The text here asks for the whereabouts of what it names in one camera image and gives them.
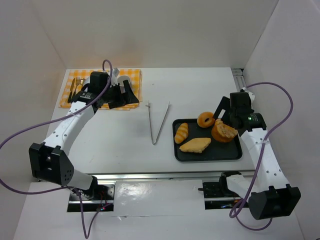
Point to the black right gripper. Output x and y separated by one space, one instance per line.
227 110

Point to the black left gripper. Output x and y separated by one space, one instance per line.
119 94

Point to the metal tongs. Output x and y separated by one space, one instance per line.
157 116

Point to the striped croissant bread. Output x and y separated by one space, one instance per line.
181 133

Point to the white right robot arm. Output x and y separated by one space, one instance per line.
268 194

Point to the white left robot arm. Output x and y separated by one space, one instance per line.
49 160

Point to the round crusty bread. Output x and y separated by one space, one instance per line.
222 132

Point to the glazed donut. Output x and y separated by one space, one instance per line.
206 119

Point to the black tray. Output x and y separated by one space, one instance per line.
216 151

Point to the yellow checkered cloth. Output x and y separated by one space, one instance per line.
135 75

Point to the aluminium frame rail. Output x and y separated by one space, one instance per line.
238 78

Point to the dark handled fork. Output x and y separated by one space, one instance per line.
77 83

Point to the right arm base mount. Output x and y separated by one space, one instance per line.
217 195

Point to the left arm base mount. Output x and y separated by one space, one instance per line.
103 200

